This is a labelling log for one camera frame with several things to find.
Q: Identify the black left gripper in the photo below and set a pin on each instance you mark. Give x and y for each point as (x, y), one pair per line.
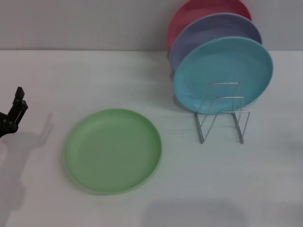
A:
(7, 127)

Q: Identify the purple plastic plate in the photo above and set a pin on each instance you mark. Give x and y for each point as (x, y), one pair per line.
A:
(201, 35)

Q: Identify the green plastic plate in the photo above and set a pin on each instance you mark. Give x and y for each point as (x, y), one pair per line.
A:
(113, 152)

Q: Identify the red plastic plate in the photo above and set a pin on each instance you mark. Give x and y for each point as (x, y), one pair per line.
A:
(189, 16)

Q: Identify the blue plastic plate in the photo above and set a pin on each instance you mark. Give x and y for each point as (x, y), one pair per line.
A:
(220, 68)

